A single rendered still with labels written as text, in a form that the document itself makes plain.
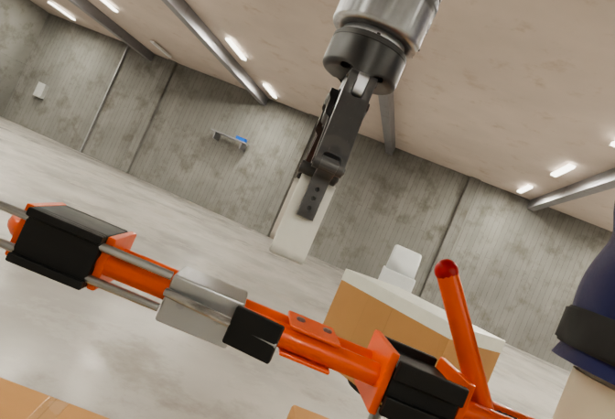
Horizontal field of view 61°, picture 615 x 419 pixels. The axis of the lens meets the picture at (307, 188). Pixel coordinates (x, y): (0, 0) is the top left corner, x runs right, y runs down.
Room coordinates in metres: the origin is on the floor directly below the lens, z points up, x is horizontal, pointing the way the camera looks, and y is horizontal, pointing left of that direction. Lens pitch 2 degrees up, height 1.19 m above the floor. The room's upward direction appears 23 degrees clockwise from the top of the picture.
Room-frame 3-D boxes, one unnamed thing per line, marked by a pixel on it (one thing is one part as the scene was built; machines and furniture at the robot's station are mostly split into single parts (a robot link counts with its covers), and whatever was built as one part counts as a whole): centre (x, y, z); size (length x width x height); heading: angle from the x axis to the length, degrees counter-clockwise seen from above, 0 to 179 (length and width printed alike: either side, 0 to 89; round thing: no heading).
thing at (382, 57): (0.49, 0.00, 1.31); 0.08 x 0.07 x 0.09; 3
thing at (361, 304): (2.25, -0.65, 0.82); 0.60 x 0.40 x 0.40; 40
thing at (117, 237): (0.50, 0.18, 1.07); 0.08 x 0.07 x 0.05; 93
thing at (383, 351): (0.52, -0.17, 1.07); 0.10 x 0.08 x 0.06; 3
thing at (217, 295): (0.50, 0.05, 1.07); 0.07 x 0.07 x 0.04; 3
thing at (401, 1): (0.49, 0.00, 1.39); 0.09 x 0.09 x 0.06
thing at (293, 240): (0.43, -0.01, 1.18); 0.03 x 0.01 x 0.07; 93
